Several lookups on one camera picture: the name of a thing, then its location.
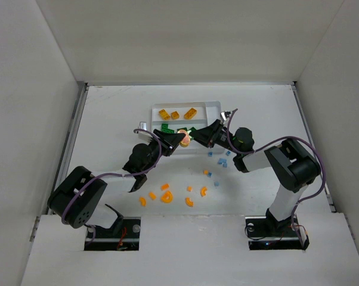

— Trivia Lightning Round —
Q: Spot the yellow square lego brick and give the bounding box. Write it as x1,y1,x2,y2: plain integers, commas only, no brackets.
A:
171,111,180,120

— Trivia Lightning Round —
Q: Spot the light blue lego pair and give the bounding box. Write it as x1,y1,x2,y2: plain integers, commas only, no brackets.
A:
217,158,227,164

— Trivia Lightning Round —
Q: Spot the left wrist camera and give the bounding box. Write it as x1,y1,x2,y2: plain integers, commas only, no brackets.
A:
137,122,151,143

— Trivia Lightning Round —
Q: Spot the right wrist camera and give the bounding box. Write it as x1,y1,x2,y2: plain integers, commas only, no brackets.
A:
220,111,231,125

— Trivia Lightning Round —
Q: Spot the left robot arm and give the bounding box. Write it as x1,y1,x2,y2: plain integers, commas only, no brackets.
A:
47,129,185,229

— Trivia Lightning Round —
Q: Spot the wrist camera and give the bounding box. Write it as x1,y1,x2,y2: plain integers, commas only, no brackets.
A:
220,111,231,125
137,122,151,143

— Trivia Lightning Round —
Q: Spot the orange curved lego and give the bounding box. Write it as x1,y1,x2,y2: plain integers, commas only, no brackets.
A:
200,186,208,197
185,197,194,207
139,197,147,207

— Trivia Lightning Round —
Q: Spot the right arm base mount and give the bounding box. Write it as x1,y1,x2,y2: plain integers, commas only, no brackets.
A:
244,216,310,251

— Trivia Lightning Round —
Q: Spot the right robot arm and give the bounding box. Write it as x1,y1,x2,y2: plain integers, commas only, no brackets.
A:
190,120,326,231

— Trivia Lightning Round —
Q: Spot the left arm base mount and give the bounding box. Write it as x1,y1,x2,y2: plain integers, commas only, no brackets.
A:
84,204,141,251

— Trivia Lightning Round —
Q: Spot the orange round lego piece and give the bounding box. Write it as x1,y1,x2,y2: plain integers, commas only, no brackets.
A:
160,191,173,204

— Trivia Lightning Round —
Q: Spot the yellow long lego brick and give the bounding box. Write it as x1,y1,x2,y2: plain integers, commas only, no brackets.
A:
184,108,197,120

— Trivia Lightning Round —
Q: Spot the orange small lego block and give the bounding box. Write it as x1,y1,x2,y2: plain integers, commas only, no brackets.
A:
148,192,156,200

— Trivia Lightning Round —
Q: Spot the white divided sorting tray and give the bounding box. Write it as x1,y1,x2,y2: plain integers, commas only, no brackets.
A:
151,101,224,156

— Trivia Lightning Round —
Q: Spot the green lego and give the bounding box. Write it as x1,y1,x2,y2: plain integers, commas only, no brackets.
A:
161,123,174,133

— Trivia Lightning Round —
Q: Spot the orange round figure piece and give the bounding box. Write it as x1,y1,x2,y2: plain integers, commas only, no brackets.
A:
178,131,191,148

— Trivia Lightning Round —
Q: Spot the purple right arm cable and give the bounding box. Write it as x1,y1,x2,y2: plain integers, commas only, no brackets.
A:
226,108,328,248

